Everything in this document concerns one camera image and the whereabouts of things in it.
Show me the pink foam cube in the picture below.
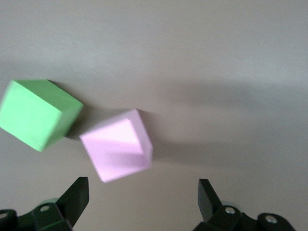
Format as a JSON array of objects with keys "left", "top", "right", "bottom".
[{"left": 79, "top": 108, "right": 154, "bottom": 183}]

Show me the brown table cover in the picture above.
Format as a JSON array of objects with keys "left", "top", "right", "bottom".
[{"left": 0, "top": 0, "right": 308, "bottom": 231}]

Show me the green foam cube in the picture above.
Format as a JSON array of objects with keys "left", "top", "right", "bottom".
[{"left": 0, "top": 79, "right": 84, "bottom": 153}]

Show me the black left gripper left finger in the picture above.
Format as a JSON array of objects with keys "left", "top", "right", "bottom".
[{"left": 0, "top": 177, "right": 90, "bottom": 231}]

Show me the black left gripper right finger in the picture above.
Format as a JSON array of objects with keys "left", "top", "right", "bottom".
[{"left": 192, "top": 178, "right": 295, "bottom": 231}]

